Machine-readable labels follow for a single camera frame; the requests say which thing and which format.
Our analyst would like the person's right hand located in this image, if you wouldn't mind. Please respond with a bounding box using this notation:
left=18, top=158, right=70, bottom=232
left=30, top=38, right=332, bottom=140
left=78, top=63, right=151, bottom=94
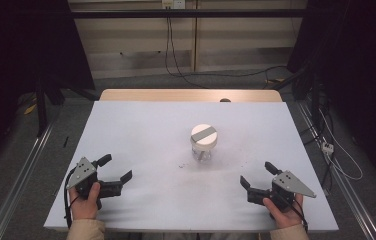
left=262, top=194, right=306, bottom=230

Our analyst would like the right hand-held gripper black cable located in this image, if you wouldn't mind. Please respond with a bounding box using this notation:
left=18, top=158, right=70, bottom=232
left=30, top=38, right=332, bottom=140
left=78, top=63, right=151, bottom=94
left=287, top=196, right=310, bottom=234

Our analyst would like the white lid with grey stripe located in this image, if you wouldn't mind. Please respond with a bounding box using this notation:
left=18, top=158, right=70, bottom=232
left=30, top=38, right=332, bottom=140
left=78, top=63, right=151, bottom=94
left=190, top=123, right=219, bottom=150

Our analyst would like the yellow tape strip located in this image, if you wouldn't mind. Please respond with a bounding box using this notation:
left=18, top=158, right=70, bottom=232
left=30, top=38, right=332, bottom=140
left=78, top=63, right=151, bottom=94
left=23, top=103, right=38, bottom=116

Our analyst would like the clear glass jar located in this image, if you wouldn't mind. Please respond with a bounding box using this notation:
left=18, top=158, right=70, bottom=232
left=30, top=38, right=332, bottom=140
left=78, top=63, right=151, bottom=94
left=191, top=142, right=214, bottom=163

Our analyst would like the white floor cable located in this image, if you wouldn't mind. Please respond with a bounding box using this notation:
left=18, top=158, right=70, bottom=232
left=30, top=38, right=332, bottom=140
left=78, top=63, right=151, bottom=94
left=318, top=109, right=365, bottom=182

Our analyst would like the person's left hand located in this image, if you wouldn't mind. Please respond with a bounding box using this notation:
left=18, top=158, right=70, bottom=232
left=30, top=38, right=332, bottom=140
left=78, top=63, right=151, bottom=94
left=68, top=181, right=102, bottom=221

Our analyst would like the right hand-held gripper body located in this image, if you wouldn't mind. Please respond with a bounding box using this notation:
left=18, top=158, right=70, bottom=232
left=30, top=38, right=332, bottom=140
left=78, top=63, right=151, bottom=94
left=246, top=170, right=317, bottom=221

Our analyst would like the left hand-held gripper black cable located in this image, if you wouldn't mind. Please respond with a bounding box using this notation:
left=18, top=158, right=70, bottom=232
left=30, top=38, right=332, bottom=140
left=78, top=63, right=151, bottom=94
left=62, top=166, right=79, bottom=230

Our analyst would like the white wall socket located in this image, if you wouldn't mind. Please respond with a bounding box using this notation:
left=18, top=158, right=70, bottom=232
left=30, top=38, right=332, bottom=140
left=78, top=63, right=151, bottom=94
left=161, top=0, right=187, bottom=10

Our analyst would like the white power strip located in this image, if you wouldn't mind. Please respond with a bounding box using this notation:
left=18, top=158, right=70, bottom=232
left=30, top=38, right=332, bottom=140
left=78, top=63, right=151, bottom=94
left=321, top=141, right=335, bottom=155

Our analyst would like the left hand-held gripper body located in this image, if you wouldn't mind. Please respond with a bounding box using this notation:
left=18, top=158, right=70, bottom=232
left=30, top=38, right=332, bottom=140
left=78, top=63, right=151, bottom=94
left=65, top=156, right=124, bottom=211

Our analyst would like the black horizontal frame bar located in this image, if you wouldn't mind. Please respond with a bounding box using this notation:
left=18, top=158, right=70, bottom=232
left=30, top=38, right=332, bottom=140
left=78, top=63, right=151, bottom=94
left=68, top=8, right=311, bottom=20

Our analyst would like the aluminium floor rail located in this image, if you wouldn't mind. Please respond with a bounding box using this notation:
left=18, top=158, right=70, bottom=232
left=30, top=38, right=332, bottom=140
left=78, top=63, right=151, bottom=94
left=0, top=122, right=58, bottom=240
left=296, top=100, right=376, bottom=240

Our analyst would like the black floor cable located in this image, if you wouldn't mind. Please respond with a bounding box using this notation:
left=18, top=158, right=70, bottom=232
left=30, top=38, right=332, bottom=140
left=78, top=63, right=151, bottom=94
left=301, top=99, right=336, bottom=189

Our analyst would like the hand-held gripper black cable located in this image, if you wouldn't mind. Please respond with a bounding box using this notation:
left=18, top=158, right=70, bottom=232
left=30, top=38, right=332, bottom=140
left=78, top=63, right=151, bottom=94
left=287, top=196, right=310, bottom=234
left=62, top=166, right=79, bottom=230

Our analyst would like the black curtain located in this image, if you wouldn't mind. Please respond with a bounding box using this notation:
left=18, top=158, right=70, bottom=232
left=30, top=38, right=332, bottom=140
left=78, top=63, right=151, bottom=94
left=0, top=0, right=96, bottom=176
left=286, top=0, right=376, bottom=195

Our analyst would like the black wall cable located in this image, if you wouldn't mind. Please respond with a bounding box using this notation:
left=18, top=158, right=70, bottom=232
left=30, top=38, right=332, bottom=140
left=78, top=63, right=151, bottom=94
left=164, top=7, right=211, bottom=90
left=168, top=16, right=289, bottom=79

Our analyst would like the white table cover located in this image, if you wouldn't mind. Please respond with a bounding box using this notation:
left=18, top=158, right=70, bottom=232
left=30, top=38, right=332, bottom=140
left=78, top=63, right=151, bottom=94
left=43, top=100, right=340, bottom=234

